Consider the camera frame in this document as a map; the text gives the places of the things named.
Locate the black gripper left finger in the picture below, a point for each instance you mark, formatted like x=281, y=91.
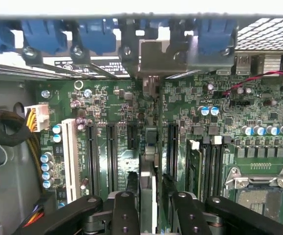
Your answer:
x=124, y=213

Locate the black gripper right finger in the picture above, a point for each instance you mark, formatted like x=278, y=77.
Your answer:
x=187, y=215

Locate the dark installed RAM stick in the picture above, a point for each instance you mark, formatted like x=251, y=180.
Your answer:
x=195, y=171

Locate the black RAM slot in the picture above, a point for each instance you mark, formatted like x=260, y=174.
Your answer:
x=215, y=171
x=206, y=171

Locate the long black expansion slot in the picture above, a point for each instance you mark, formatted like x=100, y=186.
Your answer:
x=93, y=159
x=112, y=159

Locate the CPU socket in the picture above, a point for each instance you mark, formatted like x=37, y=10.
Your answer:
x=261, y=203

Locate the white expansion slot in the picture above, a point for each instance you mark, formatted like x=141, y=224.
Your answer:
x=71, y=159

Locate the short black expansion slot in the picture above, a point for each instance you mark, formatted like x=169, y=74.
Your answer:
x=132, y=137

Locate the green motherboard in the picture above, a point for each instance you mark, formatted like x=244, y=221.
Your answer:
x=121, y=102

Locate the grey power supply unit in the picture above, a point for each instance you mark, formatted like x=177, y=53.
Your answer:
x=9, y=183

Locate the white power connector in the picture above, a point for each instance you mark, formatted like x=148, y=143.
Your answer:
x=39, y=115

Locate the silver USB port block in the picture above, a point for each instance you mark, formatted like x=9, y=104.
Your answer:
x=244, y=64

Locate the black open PC case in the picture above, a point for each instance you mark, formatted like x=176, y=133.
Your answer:
x=266, y=34

